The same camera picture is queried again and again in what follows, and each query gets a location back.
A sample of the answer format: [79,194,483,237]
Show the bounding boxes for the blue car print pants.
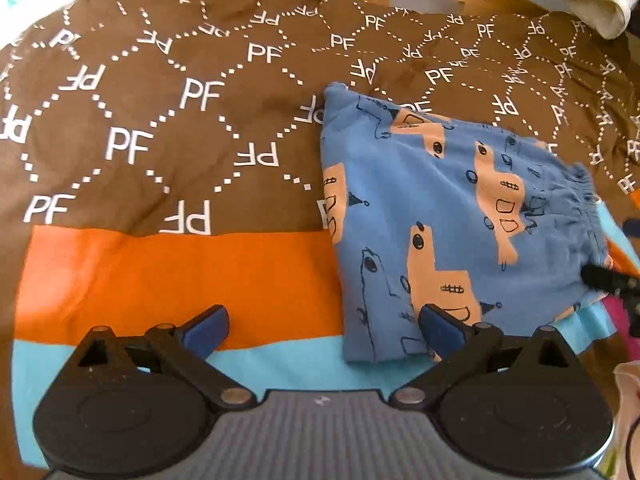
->
[319,81,615,365]

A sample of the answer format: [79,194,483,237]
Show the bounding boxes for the multicolour striped blanket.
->
[10,200,640,466]

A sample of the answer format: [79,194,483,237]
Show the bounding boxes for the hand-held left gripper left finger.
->
[74,304,255,412]

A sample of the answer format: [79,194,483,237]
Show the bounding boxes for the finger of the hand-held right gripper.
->
[581,262,640,296]

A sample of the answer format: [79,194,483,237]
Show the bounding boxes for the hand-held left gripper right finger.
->
[389,303,577,409]

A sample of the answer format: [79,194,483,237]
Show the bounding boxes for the brown patterned blanket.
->
[0,0,640,241]

